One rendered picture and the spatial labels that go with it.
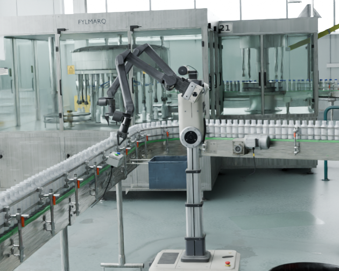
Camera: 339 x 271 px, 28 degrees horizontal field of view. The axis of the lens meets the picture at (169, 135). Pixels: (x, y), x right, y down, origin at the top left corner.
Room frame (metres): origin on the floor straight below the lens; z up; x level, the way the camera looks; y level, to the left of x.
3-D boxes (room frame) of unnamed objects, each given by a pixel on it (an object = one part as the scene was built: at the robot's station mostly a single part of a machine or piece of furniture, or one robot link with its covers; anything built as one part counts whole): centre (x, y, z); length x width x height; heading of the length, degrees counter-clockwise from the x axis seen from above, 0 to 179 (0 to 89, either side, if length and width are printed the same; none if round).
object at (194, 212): (4.93, -0.17, 0.49); 0.13 x 0.13 x 0.40; 82
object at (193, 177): (4.93, -0.17, 0.74); 0.11 x 0.11 x 0.40; 82
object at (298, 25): (10.70, -1.51, 1.15); 1.63 x 1.62 x 2.30; 172
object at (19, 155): (9.64, 0.70, 1.18); 2.88 x 2.73 x 2.35; 82
